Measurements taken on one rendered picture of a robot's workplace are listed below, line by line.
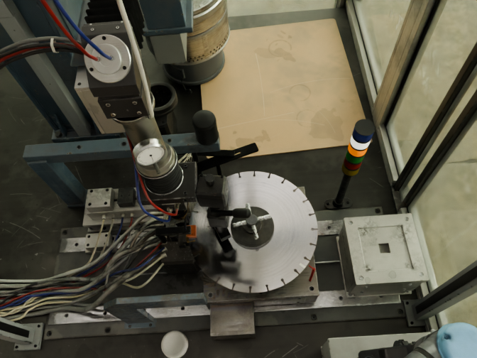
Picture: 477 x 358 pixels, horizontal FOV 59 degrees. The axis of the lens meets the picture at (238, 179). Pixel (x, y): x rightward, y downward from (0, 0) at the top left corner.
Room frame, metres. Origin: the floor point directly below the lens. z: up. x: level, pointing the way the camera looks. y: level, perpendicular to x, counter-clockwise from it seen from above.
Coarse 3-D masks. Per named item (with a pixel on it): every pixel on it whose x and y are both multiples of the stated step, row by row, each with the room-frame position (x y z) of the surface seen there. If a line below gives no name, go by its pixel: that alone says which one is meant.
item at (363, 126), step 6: (360, 120) 0.55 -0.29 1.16; (366, 120) 0.54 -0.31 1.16; (354, 126) 0.54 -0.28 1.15; (360, 126) 0.53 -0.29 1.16; (366, 126) 0.53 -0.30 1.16; (372, 126) 0.53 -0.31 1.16; (354, 132) 0.52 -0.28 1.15; (360, 132) 0.51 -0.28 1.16; (366, 132) 0.51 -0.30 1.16; (372, 132) 0.51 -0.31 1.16; (354, 138) 0.52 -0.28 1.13; (360, 138) 0.51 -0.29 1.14; (366, 138) 0.50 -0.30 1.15
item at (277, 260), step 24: (240, 192) 0.51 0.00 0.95; (264, 192) 0.50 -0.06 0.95; (288, 192) 0.49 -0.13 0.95; (192, 216) 0.45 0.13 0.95; (288, 216) 0.42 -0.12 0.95; (312, 216) 0.41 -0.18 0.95; (192, 240) 0.39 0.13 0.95; (216, 240) 0.38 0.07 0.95; (288, 240) 0.36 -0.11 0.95; (312, 240) 0.35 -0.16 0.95; (216, 264) 0.32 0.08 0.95; (240, 264) 0.31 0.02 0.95; (264, 264) 0.30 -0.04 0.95; (288, 264) 0.30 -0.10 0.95; (240, 288) 0.25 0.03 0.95; (264, 288) 0.24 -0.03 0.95
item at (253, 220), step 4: (248, 204) 0.45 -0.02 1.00; (248, 208) 0.43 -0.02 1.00; (252, 216) 0.41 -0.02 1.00; (264, 216) 0.41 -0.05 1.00; (268, 216) 0.41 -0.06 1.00; (248, 220) 0.40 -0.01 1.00; (252, 220) 0.40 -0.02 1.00; (256, 220) 0.40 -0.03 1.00; (260, 220) 0.40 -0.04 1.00; (236, 224) 0.39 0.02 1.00; (240, 224) 0.39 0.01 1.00; (248, 224) 0.39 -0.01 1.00; (252, 224) 0.39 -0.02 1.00; (256, 224) 0.39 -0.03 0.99; (252, 228) 0.38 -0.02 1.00; (256, 232) 0.37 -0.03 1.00; (256, 236) 0.36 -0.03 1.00
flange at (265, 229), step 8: (256, 208) 0.45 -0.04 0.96; (256, 216) 0.43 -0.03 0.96; (232, 224) 0.41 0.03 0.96; (264, 224) 0.40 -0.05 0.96; (272, 224) 0.40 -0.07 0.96; (232, 232) 0.39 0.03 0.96; (240, 232) 0.39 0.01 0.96; (248, 232) 0.38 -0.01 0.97; (264, 232) 0.38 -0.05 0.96; (272, 232) 0.38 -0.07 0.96; (240, 240) 0.37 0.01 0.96; (248, 240) 0.37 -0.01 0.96; (256, 240) 0.36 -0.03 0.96; (264, 240) 0.36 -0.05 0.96
